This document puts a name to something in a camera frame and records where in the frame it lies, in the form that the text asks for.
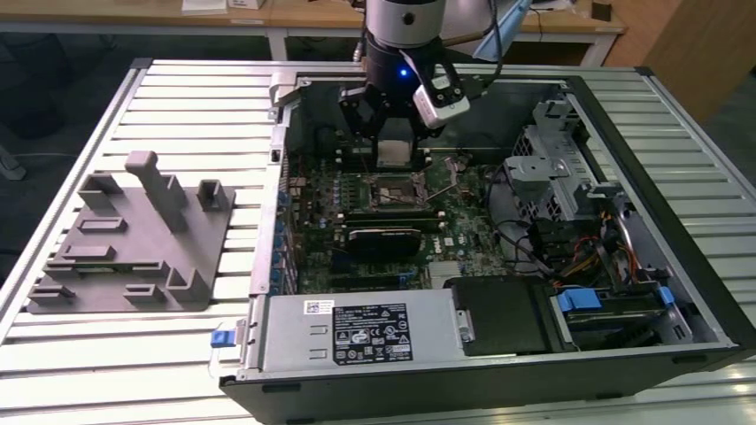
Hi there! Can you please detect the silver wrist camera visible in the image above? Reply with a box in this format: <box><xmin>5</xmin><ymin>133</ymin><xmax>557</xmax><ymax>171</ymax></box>
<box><xmin>410</xmin><ymin>75</ymin><xmax>472</xmax><ymax>130</ymax></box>

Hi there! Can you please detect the silver square CPU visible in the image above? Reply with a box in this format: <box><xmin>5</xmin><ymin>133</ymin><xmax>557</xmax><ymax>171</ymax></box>
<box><xmin>376</xmin><ymin>139</ymin><xmax>413</xmax><ymax>170</ymax></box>

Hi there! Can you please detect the green motherboard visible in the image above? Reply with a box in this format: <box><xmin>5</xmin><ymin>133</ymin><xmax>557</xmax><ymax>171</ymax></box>
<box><xmin>281</xmin><ymin>149</ymin><xmax>512</xmax><ymax>297</ymax></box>

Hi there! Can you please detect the orange yellow wire bundle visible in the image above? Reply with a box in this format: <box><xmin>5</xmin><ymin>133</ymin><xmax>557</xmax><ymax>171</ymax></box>
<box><xmin>552</xmin><ymin>234</ymin><xmax>646</xmax><ymax>287</ymax></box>

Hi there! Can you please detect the black expansion slot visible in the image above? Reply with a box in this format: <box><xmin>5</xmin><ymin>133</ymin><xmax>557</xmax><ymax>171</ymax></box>
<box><xmin>326</xmin><ymin>274</ymin><xmax>404</xmax><ymax>289</ymax></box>

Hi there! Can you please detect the wooden cabinet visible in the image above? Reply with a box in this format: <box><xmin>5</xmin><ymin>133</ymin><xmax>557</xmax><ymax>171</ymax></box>
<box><xmin>605</xmin><ymin>0</ymin><xmax>756</xmax><ymax>124</ymax></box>

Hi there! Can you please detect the blue power supply latch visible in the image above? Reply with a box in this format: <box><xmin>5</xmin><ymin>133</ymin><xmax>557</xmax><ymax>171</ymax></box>
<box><xmin>210</xmin><ymin>321</ymin><xmax>249</xmax><ymax>350</ymax></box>

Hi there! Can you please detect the small silver heatsink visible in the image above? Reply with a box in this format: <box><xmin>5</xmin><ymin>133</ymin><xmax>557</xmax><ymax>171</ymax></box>
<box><xmin>426</xmin><ymin>259</ymin><xmax>465</xmax><ymax>282</ymax></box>

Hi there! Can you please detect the silver metal disk bay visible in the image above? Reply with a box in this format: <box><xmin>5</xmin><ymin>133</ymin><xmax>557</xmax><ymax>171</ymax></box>
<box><xmin>501</xmin><ymin>99</ymin><xmax>601</xmax><ymax>222</ymax></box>

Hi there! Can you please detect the grey stand foot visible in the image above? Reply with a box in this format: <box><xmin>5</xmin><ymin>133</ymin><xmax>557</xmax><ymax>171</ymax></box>
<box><xmin>0</xmin><ymin>143</ymin><xmax>25</xmax><ymax>181</ymax></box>

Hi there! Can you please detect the wooden desk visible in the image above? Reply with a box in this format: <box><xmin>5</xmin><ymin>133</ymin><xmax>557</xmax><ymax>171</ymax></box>
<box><xmin>0</xmin><ymin>0</ymin><xmax>628</xmax><ymax>67</ymax></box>

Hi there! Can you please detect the metal socket cover frame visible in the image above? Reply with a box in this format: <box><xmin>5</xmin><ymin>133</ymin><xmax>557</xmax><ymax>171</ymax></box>
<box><xmin>420</xmin><ymin>155</ymin><xmax>469</xmax><ymax>200</ymax></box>

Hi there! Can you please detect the black graphics card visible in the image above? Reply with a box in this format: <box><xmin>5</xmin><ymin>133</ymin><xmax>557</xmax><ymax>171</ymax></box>
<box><xmin>344</xmin><ymin>228</ymin><xmax>424</xmax><ymax>260</ymax></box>

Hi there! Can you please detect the black drive bay cover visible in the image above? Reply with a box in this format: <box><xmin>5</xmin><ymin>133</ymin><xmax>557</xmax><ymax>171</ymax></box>
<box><xmin>440</xmin><ymin>274</ymin><xmax>572</xmax><ymax>358</ymax></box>

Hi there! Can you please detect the grey parts rack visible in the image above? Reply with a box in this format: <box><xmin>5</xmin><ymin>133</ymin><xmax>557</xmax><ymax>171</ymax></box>
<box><xmin>25</xmin><ymin>150</ymin><xmax>238</xmax><ymax>315</ymax></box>

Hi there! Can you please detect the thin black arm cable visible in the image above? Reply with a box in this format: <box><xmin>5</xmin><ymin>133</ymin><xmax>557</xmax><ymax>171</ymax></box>
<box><xmin>469</xmin><ymin>0</ymin><xmax>506</xmax><ymax>98</ymax></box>

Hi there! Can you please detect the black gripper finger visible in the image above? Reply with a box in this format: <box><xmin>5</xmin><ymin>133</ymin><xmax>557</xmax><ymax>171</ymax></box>
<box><xmin>406</xmin><ymin>116</ymin><xmax>445</xmax><ymax>171</ymax></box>
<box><xmin>337</xmin><ymin>84</ymin><xmax>382</xmax><ymax>170</ymax></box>

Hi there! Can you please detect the CPU socket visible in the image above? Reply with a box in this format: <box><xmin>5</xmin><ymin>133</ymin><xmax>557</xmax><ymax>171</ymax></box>
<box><xmin>364</xmin><ymin>171</ymin><xmax>430</xmax><ymax>213</ymax></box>

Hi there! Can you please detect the black internal cable bundle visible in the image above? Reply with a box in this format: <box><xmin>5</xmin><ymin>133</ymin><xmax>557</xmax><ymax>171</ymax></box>
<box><xmin>492</xmin><ymin>212</ymin><xmax>572</xmax><ymax>275</ymax></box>

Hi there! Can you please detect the white paper stack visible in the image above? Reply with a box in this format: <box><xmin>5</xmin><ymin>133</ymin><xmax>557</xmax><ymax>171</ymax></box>
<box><xmin>181</xmin><ymin>0</ymin><xmax>229</xmax><ymax>14</ymax></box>

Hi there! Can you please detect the black RAM slot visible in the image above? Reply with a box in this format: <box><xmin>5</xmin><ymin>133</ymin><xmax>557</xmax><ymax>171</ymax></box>
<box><xmin>344</xmin><ymin>220</ymin><xmax>445</xmax><ymax>228</ymax></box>
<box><xmin>336</xmin><ymin>166</ymin><xmax>432</xmax><ymax>173</ymax></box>
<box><xmin>336</xmin><ymin>150</ymin><xmax>432</xmax><ymax>157</ymax></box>
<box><xmin>342</xmin><ymin>216</ymin><xmax>445</xmax><ymax>223</ymax></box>
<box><xmin>345</xmin><ymin>225</ymin><xmax>445</xmax><ymax>232</ymax></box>
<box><xmin>341</xmin><ymin>212</ymin><xmax>444</xmax><ymax>219</ymax></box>
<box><xmin>336</xmin><ymin>155</ymin><xmax>432</xmax><ymax>162</ymax></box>
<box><xmin>336</xmin><ymin>160</ymin><xmax>432</xmax><ymax>167</ymax></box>

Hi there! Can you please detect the silver power supply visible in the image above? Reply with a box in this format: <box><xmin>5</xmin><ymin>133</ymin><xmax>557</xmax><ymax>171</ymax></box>
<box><xmin>233</xmin><ymin>293</ymin><xmax>474</xmax><ymax>374</ymax></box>

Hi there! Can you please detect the black open PC case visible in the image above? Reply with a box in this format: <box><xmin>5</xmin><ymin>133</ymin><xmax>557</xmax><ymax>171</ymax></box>
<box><xmin>216</xmin><ymin>63</ymin><xmax>756</xmax><ymax>425</ymax></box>

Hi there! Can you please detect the hard disk in blue carrier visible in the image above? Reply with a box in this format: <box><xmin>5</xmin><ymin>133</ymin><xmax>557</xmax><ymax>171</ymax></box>
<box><xmin>548</xmin><ymin>286</ymin><xmax>678</xmax><ymax>351</ymax></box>

